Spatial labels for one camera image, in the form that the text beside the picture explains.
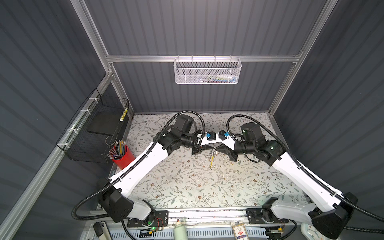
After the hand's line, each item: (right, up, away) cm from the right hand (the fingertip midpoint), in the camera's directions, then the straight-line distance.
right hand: (219, 148), depth 70 cm
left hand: (-3, +3, -1) cm, 4 cm away
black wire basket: (-60, +13, +7) cm, 62 cm away
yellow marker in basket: (-51, +17, +11) cm, 55 cm away
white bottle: (-18, -35, -6) cm, 40 cm away
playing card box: (+10, -39, -1) cm, 40 cm away
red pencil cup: (-55, -6, +16) cm, 57 cm away
